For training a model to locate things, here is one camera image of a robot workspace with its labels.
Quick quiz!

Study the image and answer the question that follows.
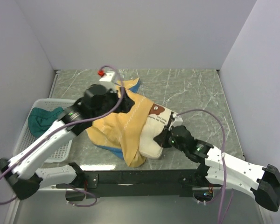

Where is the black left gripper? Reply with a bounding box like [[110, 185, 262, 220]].
[[94, 87, 135, 119]]

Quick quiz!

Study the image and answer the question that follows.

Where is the cream pillow with bear print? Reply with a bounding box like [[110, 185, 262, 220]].
[[139, 104, 174, 159]]

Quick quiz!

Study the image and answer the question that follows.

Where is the blue and yellow pillowcase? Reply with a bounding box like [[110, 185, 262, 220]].
[[86, 78, 154, 168]]

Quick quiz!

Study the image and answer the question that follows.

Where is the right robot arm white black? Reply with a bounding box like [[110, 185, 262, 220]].
[[154, 126, 280, 212]]

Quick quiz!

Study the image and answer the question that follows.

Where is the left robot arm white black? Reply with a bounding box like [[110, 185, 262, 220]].
[[0, 84, 135, 200]]

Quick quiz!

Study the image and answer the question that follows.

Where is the black base beam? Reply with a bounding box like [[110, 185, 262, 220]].
[[70, 169, 210, 197]]

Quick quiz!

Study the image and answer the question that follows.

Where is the green cloth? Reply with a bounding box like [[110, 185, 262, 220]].
[[28, 107, 63, 138]]

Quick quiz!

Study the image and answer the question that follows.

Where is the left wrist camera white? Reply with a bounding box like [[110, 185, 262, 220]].
[[98, 70, 118, 91]]

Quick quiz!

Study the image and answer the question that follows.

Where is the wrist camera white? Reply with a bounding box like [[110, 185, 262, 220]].
[[167, 112, 183, 131], [98, 70, 118, 91]]

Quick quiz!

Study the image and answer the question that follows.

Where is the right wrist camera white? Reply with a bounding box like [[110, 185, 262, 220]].
[[167, 112, 183, 131]]

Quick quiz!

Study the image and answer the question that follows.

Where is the aluminium rail frame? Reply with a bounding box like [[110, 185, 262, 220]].
[[4, 186, 273, 224]]

